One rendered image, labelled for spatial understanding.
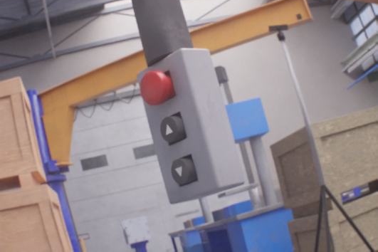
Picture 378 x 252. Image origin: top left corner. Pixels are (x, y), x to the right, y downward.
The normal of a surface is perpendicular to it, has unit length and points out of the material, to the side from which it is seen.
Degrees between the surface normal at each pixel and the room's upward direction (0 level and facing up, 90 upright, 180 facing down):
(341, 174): 90
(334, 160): 90
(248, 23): 90
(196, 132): 90
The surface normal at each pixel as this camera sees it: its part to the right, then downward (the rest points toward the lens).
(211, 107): 0.65, -0.31
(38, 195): 0.11, -0.22
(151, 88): -0.72, 0.05
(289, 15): -0.39, -0.08
